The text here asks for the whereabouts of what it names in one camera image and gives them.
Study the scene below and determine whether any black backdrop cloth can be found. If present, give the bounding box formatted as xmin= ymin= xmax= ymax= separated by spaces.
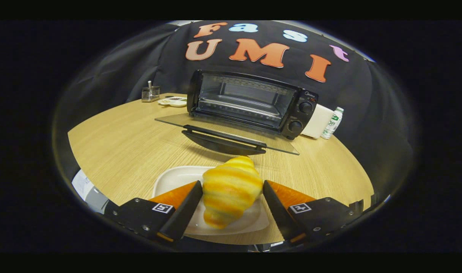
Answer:
xmin=53 ymin=20 xmax=417 ymax=198

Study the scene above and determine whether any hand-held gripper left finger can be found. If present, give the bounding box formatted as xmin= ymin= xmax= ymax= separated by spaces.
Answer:
xmin=104 ymin=180 xmax=204 ymax=243

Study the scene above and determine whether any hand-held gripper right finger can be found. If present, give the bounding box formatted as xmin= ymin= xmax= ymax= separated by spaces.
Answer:
xmin=262 ymin=180 xmax=365 ymax=245

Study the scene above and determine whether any black toaster oven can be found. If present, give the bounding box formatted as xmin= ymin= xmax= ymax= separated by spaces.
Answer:
xmin=155 ymin=69 xmax=319 ymax=156

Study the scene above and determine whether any small white dish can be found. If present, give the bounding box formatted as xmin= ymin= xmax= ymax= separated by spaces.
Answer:
xmin=157 ymin=96 xmax=188 ymax=108

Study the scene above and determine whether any metal wire holder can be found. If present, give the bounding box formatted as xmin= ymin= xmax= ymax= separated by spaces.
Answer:
xmin=141 ymin=80 xmax=161 ymax=103

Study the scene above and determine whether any white rectangular plate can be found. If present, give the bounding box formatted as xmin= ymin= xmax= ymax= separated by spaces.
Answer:
xmin=152 ymin=166 xmax=270 ymax=236

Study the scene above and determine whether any yellow croissant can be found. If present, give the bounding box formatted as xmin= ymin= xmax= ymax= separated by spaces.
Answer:
xmin=202 ymin=155 xmax=264 ymax=229

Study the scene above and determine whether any white paper sheet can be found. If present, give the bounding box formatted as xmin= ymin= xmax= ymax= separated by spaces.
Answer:
xmin=71 ymin=169 xmax=110 ymax=213

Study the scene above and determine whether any green label plastic bottle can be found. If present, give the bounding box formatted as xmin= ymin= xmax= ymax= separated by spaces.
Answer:
xmin=321 ymin=107 xmax=345 ymax=140

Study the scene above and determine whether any white box appliance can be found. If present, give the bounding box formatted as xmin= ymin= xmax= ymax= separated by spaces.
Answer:
xmin=301 ymin=104 xmax=335 ymax=139

